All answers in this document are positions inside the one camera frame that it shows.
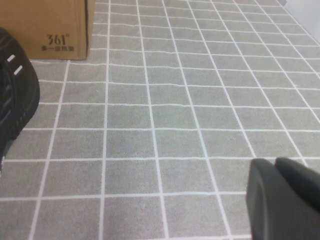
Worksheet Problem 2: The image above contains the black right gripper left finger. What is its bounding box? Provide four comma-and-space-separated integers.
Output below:
246, 158, 320, 240

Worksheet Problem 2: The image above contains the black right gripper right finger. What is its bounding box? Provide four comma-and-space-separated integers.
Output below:
274, 156, 320, 216

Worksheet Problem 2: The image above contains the black knit sneaker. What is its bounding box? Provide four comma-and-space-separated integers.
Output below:
0, 27, 41, 173

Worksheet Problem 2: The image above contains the brown cardboard shoe box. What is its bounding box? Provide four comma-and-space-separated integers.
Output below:
0, 0, 96, 61

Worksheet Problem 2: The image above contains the grey grid tablecloth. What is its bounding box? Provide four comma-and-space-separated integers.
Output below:
0, 0, 320, 240

